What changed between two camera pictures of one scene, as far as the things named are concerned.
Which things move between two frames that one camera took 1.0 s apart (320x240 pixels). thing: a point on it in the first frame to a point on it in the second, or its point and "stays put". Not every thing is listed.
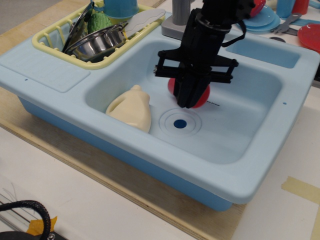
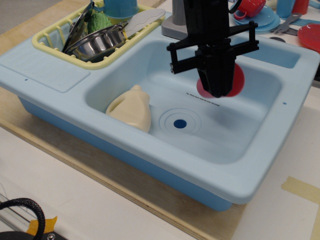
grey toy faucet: (174, 26) stays put
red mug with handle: (259, 5) stays put
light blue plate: (263, 22) stays put
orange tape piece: (36, 227) stays put
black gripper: (204, 35) to (207, 23)
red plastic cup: (202, 100) to (237, 86)
